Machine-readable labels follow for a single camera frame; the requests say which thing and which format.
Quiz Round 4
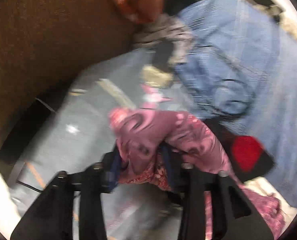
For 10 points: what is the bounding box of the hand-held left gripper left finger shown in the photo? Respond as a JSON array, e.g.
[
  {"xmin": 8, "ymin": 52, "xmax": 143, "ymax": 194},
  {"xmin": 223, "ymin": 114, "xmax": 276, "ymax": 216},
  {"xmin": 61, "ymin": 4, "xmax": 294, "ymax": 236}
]
[{"xmin": 10, "ymin": 152, "xmax": 120, "ymax": 240}]

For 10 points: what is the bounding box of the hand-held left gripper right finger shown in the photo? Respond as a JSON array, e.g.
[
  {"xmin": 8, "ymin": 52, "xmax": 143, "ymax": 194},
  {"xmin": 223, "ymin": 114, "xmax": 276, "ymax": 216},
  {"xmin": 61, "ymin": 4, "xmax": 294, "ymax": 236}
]
[{"xmin": 161, "ymin": 145, "xmax": 274, "ymax": 240}]

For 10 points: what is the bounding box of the pink floral garment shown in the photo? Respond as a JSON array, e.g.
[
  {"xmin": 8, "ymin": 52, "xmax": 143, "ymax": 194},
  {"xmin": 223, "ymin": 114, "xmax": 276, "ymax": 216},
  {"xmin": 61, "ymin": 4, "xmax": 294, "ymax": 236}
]
[{"xmin": 108, "ymin": 84, "xmax": 286, "ymax": 240}]

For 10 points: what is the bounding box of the black and red garment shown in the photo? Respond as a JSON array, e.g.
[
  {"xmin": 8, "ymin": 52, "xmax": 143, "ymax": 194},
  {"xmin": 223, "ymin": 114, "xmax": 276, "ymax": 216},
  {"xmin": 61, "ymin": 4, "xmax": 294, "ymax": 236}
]
[{"xmin": 206, "ymin": 119, "xmax": 276, "ymax": 183}]

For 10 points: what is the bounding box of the cream patterned blanket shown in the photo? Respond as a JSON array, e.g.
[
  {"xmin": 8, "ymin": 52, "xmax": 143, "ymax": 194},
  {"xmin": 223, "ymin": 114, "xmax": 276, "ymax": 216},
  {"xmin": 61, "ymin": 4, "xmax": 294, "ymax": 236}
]
[{"xmin": 242, "ymin": 177, "xmax": 297, "ymax": 217}]

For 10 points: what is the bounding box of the blue plaid quilt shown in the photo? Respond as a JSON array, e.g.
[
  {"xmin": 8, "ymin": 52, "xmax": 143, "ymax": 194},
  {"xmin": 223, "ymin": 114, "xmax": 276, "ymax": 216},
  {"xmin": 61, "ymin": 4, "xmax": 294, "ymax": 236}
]
[{"xmin": 173, "ymin": 0, "xmax": 297, "ymax": 208}]

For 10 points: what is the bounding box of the grey striped cloth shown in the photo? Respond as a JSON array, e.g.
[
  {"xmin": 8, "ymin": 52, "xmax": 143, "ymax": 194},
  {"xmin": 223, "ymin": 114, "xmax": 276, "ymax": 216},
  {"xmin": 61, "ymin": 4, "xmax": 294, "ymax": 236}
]
[{"xmin": 132, "ymin": 13, "xmax": 197, "ymax": 65}]

